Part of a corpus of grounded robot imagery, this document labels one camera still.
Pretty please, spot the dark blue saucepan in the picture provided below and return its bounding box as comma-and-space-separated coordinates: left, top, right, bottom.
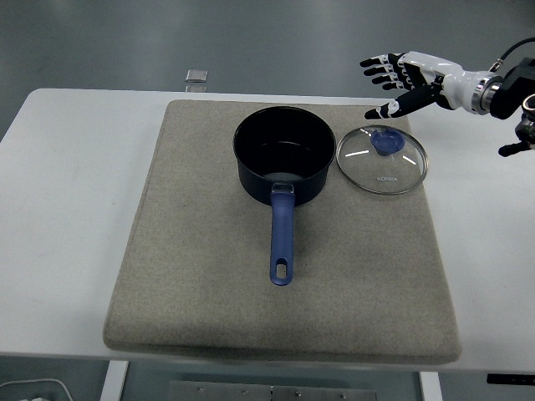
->
232, 105, 338, 287

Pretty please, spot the white and black hand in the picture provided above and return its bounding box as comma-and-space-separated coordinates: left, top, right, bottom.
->
359, 50, 486, 121

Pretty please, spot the beige fabric mat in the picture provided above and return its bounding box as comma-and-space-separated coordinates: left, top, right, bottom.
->
102, 99, 463, 365

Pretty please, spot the white table leg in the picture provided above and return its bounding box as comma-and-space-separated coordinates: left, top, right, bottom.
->
99, 361, 130, 401
419, 370, 443, 401

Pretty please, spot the glass lid with blue knob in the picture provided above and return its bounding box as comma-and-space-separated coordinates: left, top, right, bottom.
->
335, 126, 430, 196

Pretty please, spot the grey metal plate with screws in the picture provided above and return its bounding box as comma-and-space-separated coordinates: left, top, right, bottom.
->
169, 380, 377, 401

